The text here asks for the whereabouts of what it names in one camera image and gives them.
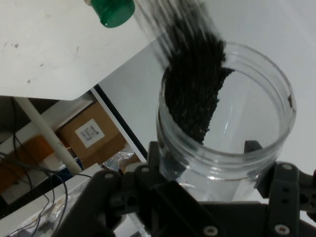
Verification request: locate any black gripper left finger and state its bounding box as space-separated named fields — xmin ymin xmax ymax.
xmin=58 ymin=141 xmax=230 ymax=237

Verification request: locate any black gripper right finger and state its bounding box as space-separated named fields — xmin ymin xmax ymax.
xmin=244 ymin=140 xmax=316 ymax=237

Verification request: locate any clear plastic jar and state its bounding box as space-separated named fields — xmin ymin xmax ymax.
xmin=156 ymin=41 xmax=297 ymax=202

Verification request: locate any black granules heap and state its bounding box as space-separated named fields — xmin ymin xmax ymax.
xmin=134 ymin=0 xmax=235 ymax=146

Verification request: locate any crumpled clear plastic wrap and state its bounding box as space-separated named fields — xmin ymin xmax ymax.
xmin=102 ymin=150 xmax=136 ymax=171

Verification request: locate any labelled cardboard box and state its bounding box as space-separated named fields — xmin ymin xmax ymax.
xmin=58 ymin=102 xmax=127 ymax=169

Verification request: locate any black edged white board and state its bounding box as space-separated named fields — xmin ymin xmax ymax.
xmin=90 ymin=83 xmax=149 ymax=162

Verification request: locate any white table leg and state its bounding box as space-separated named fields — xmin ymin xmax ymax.
xmin=14 ymin=97 xmax=83 ymax=173

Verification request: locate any green cap spice bottle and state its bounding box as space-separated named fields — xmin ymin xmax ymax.
xmin=83 ymin=0 xmax=136 ymax=29

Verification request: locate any thin black cable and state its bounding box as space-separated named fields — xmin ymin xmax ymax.
xmin=0 ymin=128 xmax=92 ymax=237

